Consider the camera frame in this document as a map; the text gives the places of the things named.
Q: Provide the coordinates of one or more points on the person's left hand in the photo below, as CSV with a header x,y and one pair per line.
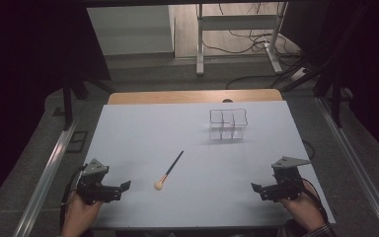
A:
x,y
77,217

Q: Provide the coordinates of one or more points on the aluminium rail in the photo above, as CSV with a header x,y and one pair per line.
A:
x,y
42,184
355,164

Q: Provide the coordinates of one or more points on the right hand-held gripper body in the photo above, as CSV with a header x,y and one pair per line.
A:
x,y
286,184

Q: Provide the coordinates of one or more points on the person's right hand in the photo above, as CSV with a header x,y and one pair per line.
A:
x,y
304,212

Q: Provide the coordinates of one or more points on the makeup brush with gold ferrule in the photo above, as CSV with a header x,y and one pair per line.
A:
x,y
172,166

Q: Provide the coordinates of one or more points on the white power strip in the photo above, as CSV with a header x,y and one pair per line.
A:
x,y
298,74

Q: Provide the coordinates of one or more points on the plaid shirt sleeve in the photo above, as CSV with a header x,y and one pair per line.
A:
x,y
324,230

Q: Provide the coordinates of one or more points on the white metal desk frame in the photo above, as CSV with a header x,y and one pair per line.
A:
x,y
200,49

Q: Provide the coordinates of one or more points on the black metal stand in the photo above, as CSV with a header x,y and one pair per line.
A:
x,y
67,105
335,98

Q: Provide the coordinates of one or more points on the clear acrylic divided organizer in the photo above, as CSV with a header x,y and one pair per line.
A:
x,y
222,130

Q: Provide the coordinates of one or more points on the black rectangular floor frame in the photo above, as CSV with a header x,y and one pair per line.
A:
x,y
69,141

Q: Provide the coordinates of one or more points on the wooden table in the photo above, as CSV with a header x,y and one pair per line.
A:
x,y
177,97

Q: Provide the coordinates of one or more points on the pale grey panel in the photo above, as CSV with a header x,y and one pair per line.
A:
x,y
128,31

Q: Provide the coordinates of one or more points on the dark curtain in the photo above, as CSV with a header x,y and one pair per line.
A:
x,y
368,65
23,82

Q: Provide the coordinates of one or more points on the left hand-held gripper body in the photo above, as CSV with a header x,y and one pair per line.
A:
x,y
90,189

